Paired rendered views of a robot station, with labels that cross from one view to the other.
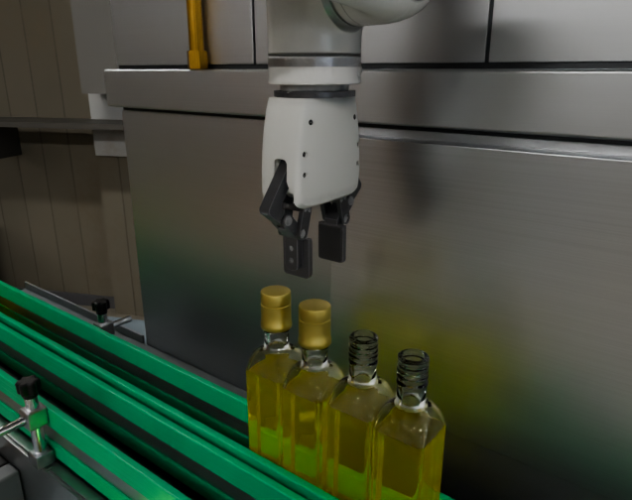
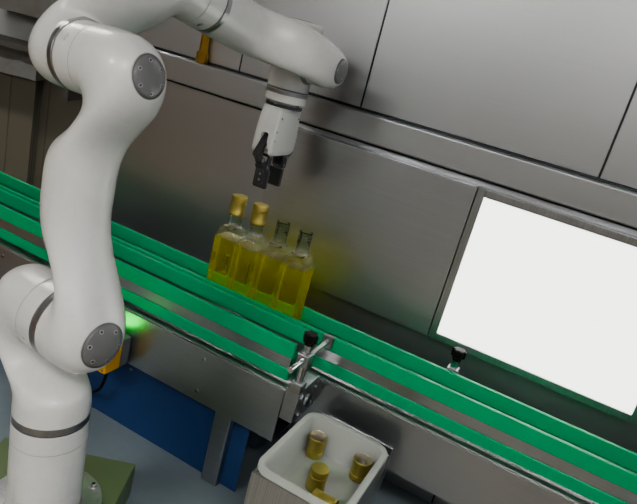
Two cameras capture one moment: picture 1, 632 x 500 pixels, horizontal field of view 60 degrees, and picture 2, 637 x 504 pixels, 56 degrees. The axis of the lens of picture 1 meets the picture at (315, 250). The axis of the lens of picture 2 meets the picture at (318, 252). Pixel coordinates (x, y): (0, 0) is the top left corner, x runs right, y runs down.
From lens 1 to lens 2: 0.73 m
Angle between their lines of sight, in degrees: 15
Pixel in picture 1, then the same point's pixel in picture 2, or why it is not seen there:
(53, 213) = not seen: outside the picture
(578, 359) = (375, 249)
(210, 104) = (206, 86)
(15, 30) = not seen: outside the picture
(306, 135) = (279, 124)
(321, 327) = (263, 215)
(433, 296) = (316, 213)
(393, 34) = not seen: hidden behind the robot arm
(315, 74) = (289, 99)
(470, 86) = (351, 116)
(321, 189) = (279, 149)
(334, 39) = (300, 87)
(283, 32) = (279, 78)
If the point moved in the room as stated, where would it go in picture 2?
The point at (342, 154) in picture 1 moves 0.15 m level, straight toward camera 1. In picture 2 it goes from (290, 135) to (298, 149)
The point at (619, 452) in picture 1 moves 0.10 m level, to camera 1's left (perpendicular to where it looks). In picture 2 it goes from (385, 292) to (342, 286)
